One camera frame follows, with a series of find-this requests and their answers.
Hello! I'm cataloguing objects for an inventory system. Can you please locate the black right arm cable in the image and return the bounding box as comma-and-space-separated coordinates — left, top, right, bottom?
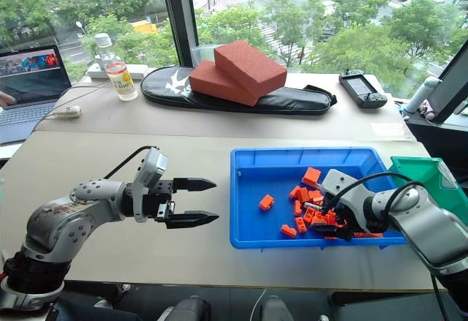
323, 172, 427, 214

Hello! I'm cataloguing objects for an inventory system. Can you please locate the dark rounded shape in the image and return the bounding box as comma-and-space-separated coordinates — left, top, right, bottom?
260, 295, 295, 321
156, 294, 212, 321

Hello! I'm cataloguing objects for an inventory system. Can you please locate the thin white cable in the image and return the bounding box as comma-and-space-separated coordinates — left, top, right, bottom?
249, 287, 268, 321

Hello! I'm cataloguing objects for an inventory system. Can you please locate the clear bottle with yellow label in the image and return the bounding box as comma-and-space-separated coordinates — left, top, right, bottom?
93, 32, 140, 102

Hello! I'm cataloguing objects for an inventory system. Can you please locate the white thermos bottle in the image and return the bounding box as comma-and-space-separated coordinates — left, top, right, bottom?
404, 76, 443, 114

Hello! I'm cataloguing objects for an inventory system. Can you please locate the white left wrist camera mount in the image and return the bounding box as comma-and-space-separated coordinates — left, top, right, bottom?
131, 147, 170, 224

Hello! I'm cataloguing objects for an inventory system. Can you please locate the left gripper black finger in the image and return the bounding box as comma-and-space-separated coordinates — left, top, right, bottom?
172, 177, 218, 195
165, 210, 220, 230

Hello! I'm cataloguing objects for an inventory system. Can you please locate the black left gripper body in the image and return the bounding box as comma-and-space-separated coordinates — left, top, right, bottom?
147, 178, 176, 224

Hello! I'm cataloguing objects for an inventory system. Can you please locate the blue plastic bin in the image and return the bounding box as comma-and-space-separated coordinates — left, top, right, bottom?
229, 147, 409, 251

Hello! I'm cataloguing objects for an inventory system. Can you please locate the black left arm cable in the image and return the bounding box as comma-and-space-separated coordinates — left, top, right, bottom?
103, 146, 160, 181

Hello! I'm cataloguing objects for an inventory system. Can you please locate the grey laptop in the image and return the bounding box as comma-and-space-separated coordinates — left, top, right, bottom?
0, 45, 73, 145

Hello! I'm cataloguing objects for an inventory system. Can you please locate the black handheld controller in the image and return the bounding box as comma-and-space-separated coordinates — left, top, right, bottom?
338, 69, 388, 110

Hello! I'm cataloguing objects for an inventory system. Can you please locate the black racket bag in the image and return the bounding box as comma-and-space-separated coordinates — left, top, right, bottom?
140, 65, 338, 116

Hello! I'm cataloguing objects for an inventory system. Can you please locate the black side desk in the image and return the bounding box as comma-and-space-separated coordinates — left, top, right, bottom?
403, 107, 468, 178

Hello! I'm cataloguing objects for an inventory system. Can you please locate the red brick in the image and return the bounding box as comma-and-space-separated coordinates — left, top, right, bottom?
213, 39, 288, 97
188, 59, 259, 107

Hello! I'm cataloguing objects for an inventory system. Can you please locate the black monitor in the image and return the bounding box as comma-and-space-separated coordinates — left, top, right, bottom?
426, 37, 468, 125

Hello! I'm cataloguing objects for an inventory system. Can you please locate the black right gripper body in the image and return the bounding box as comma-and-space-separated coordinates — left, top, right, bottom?
322, 196, 367, 235

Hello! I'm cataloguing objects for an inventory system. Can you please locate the black window frame post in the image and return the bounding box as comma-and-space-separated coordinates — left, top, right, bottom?
159, 0, 200, 68

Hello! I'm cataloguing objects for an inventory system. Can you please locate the white power strip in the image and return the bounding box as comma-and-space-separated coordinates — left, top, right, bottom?
86, 62, 149, 81

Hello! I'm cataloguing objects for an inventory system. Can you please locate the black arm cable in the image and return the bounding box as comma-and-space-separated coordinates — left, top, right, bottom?
103, 146, 160, 181
323, 172, 427, 214

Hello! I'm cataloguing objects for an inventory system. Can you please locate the small pink plush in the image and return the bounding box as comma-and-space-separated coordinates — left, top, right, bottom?
418, 99, 437, 121

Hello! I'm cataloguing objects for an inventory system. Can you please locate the grey adapter cable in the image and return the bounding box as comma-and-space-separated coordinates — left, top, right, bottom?
30, 81, 111, 132

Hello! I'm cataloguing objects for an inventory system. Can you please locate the small white adapter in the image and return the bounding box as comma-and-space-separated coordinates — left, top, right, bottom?
52, 105, 83, 119

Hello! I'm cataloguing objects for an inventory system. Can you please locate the large orange battery block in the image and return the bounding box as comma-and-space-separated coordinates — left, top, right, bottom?
301, 166, 322, 187

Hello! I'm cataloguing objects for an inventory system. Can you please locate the green plastic bin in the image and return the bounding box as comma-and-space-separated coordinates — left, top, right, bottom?
387, 155, 468, 222

